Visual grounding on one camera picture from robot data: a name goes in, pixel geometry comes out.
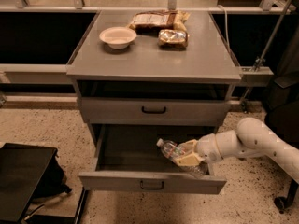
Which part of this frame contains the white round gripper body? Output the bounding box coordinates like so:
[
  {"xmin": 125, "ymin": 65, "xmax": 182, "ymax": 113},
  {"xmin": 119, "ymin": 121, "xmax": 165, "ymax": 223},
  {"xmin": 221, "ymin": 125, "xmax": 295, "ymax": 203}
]
[{"xmin": 196, "ymin": 133, "xmax": 222, "ymax": 163}]

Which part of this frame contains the white paper bowl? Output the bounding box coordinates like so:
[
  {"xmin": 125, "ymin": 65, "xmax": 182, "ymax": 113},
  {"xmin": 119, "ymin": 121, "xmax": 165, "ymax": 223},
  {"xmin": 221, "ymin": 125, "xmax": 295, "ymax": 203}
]
[{"xmin": 99, "ymin": 27, "xmax": 137, "ymax": 49}]

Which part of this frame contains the grey drawer cabinet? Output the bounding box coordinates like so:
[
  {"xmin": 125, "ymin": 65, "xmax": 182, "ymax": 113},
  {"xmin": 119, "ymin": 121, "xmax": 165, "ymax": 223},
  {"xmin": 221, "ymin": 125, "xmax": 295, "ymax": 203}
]
[{"xmin": 65, "ymin": 9, "xmax": 243, "ymax": 147}]

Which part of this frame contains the black office chair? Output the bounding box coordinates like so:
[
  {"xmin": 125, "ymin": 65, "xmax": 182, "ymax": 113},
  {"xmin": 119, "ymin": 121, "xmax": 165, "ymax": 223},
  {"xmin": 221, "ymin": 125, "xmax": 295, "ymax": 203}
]
[{"xmin": 263, "ymin": 28, "xmax": 299, "ymax": 213}]

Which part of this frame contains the clear plastic water bottle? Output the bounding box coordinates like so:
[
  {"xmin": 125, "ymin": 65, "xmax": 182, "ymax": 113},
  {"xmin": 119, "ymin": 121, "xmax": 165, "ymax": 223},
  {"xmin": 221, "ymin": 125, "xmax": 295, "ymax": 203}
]
[{"xmin": 157, "ymin": 139, "xmax": 208, "ymax": 178}]

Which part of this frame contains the brown snack bag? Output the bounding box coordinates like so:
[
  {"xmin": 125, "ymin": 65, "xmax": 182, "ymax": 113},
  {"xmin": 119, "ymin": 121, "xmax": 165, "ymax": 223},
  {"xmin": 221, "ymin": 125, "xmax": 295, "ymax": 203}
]
[{"xmin": 128, "ymin": 10, "xmax": 190, "ymax": 31}]

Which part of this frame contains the shiny foil chip bag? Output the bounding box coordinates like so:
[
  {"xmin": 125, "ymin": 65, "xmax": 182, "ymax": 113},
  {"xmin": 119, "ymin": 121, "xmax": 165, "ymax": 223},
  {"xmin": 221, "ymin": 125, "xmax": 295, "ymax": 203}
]
[{"xmin": 158, "ymin": 29, "xmax": 189, "ymax": 49}]

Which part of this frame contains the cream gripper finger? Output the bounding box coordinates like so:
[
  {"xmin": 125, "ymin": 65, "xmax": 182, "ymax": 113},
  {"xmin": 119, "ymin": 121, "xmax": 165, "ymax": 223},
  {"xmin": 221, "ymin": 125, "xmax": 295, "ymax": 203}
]
[
  {"xmin": 174, "ymin": 153, "xmax": 204, "ymax": 167},
  {"xmin": 181, "ymin": 139, "xmax": 198, "ymax": 153}
]

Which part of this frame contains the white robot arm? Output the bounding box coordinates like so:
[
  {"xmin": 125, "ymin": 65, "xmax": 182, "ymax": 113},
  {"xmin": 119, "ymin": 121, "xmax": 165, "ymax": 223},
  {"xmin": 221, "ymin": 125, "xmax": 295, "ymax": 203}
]
[{"xmin": 174, "ymin": 118, "xmax": 299, "ymax": 183}]

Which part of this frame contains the open grey lower drawer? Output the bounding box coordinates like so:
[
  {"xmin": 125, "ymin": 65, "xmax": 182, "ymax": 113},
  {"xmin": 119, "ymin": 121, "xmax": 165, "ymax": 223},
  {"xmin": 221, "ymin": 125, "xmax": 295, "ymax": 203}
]
[{"xmin": 79, "ymin": 124, "xmax": 226, "ymax": 194}]

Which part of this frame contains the closed grey upper drawer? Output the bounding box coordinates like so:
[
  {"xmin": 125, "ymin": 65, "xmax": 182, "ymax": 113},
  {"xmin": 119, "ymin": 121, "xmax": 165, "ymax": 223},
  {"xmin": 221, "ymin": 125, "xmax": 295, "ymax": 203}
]
[{"xmin": 78, "ymin": 97, "xmax": 230, "ymax": 126}]

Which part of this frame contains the white cable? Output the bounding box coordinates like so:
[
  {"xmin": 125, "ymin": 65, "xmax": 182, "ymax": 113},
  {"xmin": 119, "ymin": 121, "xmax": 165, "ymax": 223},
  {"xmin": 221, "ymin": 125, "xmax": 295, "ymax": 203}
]
[{"xmin": 217, "ymin": 4, "xmax": 232, "ymax": 55}]

